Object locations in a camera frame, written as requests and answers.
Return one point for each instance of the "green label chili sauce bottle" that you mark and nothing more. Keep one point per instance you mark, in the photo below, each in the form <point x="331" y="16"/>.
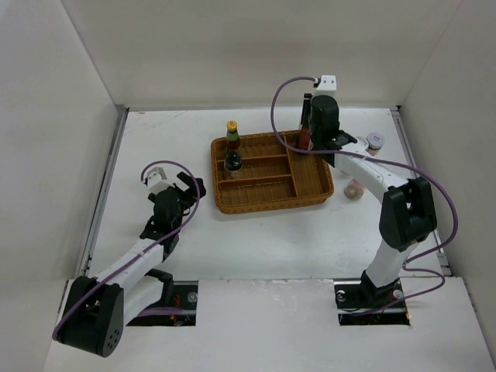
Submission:
<point x="232" y="136"/>

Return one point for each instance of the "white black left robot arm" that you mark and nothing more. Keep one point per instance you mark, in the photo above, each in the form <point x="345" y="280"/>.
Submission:
<point x="98" y="308"/>

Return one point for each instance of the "brown wicker divided basket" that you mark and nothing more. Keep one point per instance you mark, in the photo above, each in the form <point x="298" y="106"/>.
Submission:
<point x="272" y="177"/>

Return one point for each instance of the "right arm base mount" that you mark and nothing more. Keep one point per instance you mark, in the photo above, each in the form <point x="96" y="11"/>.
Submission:
<point x="355" y="308"/>

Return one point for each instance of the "dark cap pepper shaker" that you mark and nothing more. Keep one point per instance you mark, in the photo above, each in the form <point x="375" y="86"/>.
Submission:
<point x="233" y="163"/>

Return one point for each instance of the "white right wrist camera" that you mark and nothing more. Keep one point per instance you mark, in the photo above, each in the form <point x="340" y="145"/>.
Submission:
<point x="325" y="85"/>

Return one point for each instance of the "tall red label sauce bottle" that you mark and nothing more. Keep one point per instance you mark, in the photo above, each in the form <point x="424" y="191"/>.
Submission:
<point x="304" y="139"/>

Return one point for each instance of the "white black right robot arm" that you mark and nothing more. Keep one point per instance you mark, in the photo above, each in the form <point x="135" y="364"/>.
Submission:
<point x="408" y="213"/>

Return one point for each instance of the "blue label silver cap jar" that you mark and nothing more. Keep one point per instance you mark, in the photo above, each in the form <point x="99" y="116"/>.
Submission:
<point x="361" y="145"/>

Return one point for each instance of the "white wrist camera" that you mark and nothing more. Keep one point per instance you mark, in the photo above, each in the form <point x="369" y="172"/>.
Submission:
<point x="156" y="180"/>
<point x="325" y="85"/>

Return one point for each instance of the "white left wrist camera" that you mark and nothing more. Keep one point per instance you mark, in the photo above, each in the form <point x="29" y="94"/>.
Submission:
<point x="156" y="180"/>

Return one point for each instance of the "pink cap spice jar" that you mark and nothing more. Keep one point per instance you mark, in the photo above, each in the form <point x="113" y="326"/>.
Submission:
<point x="354" y="190"/>

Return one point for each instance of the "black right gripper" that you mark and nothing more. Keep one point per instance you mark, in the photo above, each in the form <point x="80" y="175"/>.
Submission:
<point x="311" y="105"/>

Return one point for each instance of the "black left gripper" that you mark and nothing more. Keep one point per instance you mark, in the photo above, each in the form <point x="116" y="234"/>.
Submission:
<point x="185" y="180"/>

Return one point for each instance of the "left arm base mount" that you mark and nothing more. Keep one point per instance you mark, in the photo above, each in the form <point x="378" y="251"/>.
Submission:
<point x="176" y="308"/>

